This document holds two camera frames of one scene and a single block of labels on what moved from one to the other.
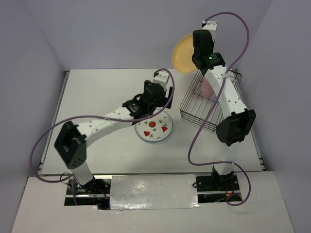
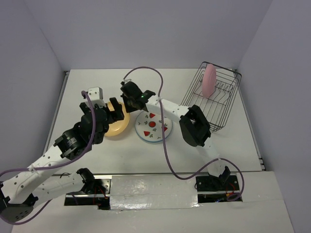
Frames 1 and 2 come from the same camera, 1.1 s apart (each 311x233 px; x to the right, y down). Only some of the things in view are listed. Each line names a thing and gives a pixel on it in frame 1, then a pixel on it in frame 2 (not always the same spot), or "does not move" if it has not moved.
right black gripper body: x=212 y=43 → x=129 y=103
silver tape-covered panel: x=153 y=192 does not move
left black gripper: x=164 y=100 → x=118 y=114
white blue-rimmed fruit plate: x=155 y=129 does not move
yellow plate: x=182 y=54 → x=116 y=128
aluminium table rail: x=62 y=85 does not move
